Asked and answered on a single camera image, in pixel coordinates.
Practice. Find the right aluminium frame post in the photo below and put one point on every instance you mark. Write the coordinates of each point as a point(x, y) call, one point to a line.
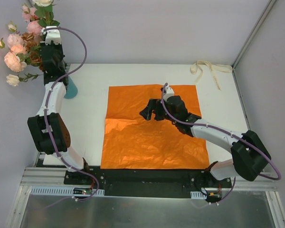
point(261, 20)

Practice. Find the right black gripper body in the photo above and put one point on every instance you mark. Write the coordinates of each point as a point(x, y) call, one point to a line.
point(159, 110)

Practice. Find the right white cable duct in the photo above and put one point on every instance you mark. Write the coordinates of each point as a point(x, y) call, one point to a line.
point(197, 195)

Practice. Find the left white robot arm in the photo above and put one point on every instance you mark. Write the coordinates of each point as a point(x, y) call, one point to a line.
point(49, 132)

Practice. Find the aluminium frame post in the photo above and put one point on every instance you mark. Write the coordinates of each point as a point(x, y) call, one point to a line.
point(50, 51)
point(261, 20)

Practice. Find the white cable duct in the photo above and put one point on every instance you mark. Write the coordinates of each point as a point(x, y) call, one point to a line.
point(197, 195)
point(66, 191)

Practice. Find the cream single rose stem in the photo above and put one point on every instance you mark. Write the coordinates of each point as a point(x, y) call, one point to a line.
point(14, 80)

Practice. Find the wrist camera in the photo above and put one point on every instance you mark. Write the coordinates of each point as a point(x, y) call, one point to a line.
point(52, 35)
point(166, 92)

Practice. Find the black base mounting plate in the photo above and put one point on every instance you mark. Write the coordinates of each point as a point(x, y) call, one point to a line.
point(175, 184)

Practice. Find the orange wrapping paper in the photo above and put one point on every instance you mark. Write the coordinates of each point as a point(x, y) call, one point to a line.
point(131, 142)

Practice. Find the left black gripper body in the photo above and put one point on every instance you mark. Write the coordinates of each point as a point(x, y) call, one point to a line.
point(51, 48)

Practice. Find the aluminium front rail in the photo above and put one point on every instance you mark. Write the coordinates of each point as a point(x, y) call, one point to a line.
point(35, 176)

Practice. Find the left aluminium frame post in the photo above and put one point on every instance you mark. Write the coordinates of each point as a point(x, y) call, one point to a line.
point(50, 51)

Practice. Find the pink two-bloom flower stem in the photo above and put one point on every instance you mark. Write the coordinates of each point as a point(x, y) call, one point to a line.
point(14, 38)

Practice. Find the pink artificial flower bouquet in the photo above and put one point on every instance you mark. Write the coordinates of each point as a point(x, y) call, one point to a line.
point(44, 12)

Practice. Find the pink rose stem with bud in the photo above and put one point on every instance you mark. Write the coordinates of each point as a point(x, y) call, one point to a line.
point(32, 19)

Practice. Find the left white cable duct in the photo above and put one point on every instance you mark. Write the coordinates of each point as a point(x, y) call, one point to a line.
point(66, 191)

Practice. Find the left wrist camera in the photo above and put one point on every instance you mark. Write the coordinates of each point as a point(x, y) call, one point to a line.
point(52, 35)

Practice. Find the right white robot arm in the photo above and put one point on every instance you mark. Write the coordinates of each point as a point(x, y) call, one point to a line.
point(249, 155)

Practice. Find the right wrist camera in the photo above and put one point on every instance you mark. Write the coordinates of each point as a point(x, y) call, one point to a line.
point(166, 92)

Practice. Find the teal cylindrical vase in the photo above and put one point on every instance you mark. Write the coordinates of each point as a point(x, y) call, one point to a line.
point(72, 89)

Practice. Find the brown dried rose stem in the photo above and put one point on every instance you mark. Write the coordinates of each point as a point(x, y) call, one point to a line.
point(33, 47)

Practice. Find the peach rose flower stem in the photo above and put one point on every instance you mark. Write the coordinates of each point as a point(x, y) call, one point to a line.
point(12, 61)

